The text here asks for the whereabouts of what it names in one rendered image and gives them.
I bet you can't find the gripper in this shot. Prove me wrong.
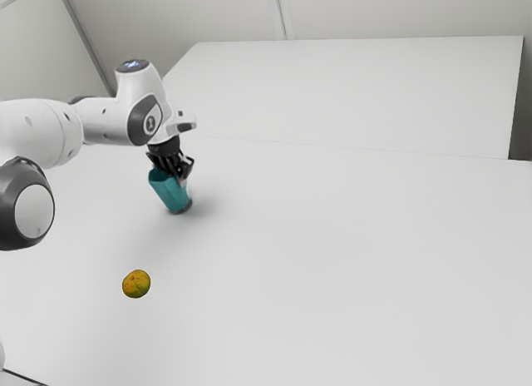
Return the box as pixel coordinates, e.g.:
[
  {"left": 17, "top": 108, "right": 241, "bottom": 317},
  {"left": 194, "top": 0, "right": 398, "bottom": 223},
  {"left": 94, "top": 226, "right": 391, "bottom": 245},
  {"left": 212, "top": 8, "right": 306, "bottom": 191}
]
[{"left": 145, "top": 136, "right": 196, "bottom": 191}]

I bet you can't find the teal faceted mug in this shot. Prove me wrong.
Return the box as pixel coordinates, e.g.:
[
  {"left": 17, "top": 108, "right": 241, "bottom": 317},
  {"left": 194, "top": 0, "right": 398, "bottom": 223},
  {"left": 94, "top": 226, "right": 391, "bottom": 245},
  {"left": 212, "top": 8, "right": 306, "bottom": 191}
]
[{"left": 147, "top": 166, "right": 194, "bottom": 215}]

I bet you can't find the orange green round fruit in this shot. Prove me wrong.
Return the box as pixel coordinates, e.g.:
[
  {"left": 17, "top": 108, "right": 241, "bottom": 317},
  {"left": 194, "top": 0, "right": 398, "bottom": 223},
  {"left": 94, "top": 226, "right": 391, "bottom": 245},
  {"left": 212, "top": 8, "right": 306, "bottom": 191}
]
[{"left": 121, "top": 269, "right": 152, "bottom": 299}]

